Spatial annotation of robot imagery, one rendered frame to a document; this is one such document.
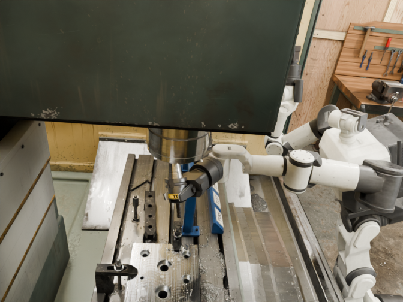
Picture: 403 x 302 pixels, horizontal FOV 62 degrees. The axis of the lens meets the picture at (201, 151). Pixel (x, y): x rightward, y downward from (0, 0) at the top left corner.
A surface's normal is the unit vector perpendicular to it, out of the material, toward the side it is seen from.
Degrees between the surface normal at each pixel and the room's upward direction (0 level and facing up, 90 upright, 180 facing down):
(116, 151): 24
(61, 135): 90
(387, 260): 0
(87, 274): 0
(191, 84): 90
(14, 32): 90
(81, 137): 90
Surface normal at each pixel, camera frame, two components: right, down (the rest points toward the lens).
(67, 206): 0.10, -0.84
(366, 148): -0.31, -0.79
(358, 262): 0.05, 0.54
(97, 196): 0.11, -0.57
